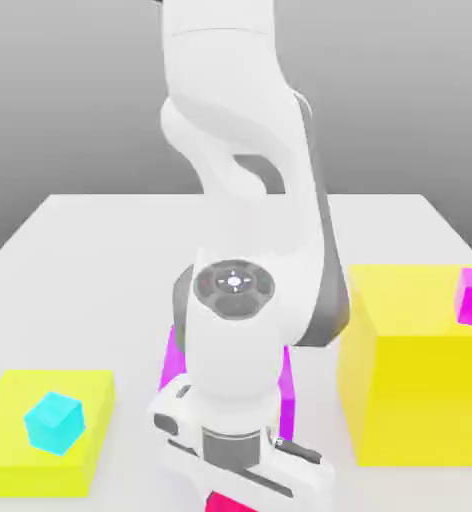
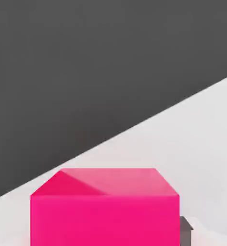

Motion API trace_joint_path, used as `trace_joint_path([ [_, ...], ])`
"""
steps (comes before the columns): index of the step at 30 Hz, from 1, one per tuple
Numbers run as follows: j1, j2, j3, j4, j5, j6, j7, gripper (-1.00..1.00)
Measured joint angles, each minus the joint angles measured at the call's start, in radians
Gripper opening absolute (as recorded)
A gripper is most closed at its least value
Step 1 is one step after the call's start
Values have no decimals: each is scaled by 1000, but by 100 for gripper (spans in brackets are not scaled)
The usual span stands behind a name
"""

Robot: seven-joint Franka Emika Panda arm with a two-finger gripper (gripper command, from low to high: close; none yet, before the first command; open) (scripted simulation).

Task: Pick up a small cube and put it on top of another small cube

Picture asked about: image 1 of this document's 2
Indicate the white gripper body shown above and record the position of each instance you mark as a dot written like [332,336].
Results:
[300,480]

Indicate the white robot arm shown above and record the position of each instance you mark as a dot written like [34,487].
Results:
[236,208]

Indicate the small red cube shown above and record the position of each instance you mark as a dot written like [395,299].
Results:
[226,504]

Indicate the small cyan cube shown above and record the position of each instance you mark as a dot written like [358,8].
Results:
[54,424]

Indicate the large magenta box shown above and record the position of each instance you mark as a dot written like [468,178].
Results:
[287,396]

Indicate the large lime yellow box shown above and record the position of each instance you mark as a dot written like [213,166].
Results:
[4,456]

